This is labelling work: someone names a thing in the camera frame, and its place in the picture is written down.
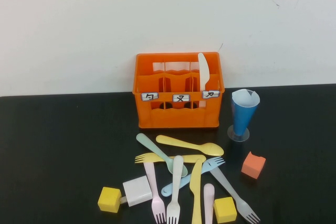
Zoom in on yellow plastic fork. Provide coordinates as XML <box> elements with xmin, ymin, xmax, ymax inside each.
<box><xmin>134</xmin><ymin>152</ymin><xmax>207</xmax><ymax>164</ymax></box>

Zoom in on white plastic knife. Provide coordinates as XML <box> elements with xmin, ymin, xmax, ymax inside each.
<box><xmin>197</xmin><ymin>52</ymin><xmax>211</xmax><ymax>110</ymax></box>

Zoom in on paper label reading 勺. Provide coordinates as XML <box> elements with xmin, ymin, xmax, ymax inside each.
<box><xmin>141</xmin><ymin>92</ymin><xmax>160</xmax><ymax>102</ymax></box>

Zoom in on light blue plastic fork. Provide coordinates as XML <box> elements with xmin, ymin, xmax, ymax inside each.
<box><xmin>161</xmin><ymin>156</ymin><xmax>225</xmax><ymax>197</ymax></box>

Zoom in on orange foam cube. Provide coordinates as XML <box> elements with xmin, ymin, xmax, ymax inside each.
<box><xmin>241</xmin><ymin>151</ymin><xmax>267</xmax><ymax>180</ymax></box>

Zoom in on paper label reading 叉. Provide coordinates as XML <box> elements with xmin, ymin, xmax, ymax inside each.
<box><xmin>172</xmin><ymin>93</ymin><xmax>191</xmax><ymax>103</ymax></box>

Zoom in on pink plastic fork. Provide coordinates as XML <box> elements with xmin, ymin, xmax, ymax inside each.
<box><xmin>143</xmin><ymin>161</ymin><xmax>166</xmax><ymax>223</ymax></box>

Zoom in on orange plastic cutlery holder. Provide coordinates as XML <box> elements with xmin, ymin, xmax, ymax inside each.
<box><xmin>133</xmin><ymin>52</ymin><xmax>226</xmax><ymax>130</ymax></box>

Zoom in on mint green plastic spoon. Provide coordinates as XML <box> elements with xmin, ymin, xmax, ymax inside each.
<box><xmin>136</xmin><ymin>133</ymin><xmax>188</xmax><ymax>178</ymax></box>

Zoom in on pink plastic utensil handle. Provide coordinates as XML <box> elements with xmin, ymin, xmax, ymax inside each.
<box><xmin>203</xmin><ymin>183</ymin><xmax>215</xmax><ymax>224</ymax></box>

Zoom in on paper label reading 刀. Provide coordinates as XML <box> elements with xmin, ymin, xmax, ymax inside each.
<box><xmin>202</xmin><ymin>90</ymin><xmax>221</xmax><ymax>100</ymax></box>

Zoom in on yellow plastic spoon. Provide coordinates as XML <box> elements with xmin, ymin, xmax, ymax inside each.
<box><xmin>155</xmin><ymin>134</ymin><xmax>225</xmax><ymax>156</ymax></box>

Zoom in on clear round cone stand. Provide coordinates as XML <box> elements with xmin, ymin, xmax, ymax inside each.
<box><xmin>227</xmin><ymin>125</ymin><xmax>250</xmax><ymax>142</ymax></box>

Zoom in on blue paper cone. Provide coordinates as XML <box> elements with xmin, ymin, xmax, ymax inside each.
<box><xmin>231</xmin><ymin>89</ymin><xmax>260</xmax><ymax>137</ymax></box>

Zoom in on translucent grey plastic fork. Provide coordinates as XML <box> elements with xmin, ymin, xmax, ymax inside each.
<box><xmin>209</xmin><ymin>167</ymin><xmax>260</xmax><ymax>223</ymax></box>

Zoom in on white USB wall charger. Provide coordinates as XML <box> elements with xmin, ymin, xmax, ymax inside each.
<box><xmin>121</xmin><ymin>175</ymin><xmax>153</xmax><ymax>207</ymax></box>

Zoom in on yellow plastic knife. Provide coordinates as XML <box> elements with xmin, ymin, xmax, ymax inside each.
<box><xmin>189</xmin><ymin>158</ymin><xmax>204</xmax><ymax>224</ymax></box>

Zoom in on white plastic fork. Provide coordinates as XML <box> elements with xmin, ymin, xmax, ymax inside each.
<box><xmin>166</xmin><ymin>155</ymin><xmax>184</xmax><ymax>224</ymax></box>

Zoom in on yellow foam cube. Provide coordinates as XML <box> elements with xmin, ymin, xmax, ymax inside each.
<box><xmin>214</xmin><ymin>196</ymin><xmax>238</xmax><ymax>222</ymax></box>
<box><xmin>98</xmin><ymin>186</ymin><xmax>123</xmax><ymax>213</ymax></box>

